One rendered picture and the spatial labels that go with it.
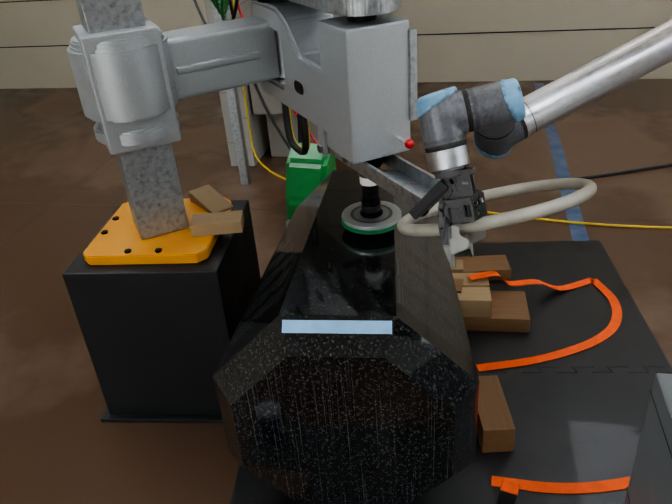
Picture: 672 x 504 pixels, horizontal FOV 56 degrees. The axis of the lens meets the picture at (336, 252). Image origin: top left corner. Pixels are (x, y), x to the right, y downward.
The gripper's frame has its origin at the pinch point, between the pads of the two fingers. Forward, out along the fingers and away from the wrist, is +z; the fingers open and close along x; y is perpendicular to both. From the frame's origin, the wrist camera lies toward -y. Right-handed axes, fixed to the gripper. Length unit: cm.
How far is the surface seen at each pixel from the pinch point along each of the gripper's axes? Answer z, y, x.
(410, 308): 22, -36, 30
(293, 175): -17, -184, 160
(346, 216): -5, -70, 53
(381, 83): -45, -39, 46
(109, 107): -60, -124, 8
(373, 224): -1, -59, 52
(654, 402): 47, 29, 28
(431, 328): 30, -32, 33
